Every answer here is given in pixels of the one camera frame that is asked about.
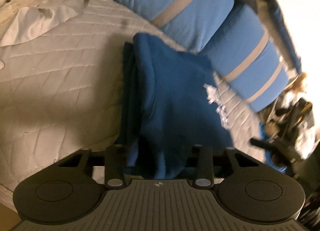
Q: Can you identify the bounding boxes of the dark blue printed t-shirt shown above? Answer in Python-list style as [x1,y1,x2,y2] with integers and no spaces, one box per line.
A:
[117,33,233,179]

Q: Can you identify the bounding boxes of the grey quilted bed cover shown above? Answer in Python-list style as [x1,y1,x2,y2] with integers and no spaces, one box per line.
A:
[0,0,266,212]

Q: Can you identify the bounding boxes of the black stand beside bed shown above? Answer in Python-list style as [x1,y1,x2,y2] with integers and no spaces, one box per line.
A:
[250,98,317,179]

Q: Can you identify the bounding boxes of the grey satin sheet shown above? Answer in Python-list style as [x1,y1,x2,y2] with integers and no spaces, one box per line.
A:
[1,0,89,47]

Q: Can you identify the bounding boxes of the dark garment behind pillows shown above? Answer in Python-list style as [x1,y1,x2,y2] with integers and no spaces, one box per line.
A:
[235,0,302,75]

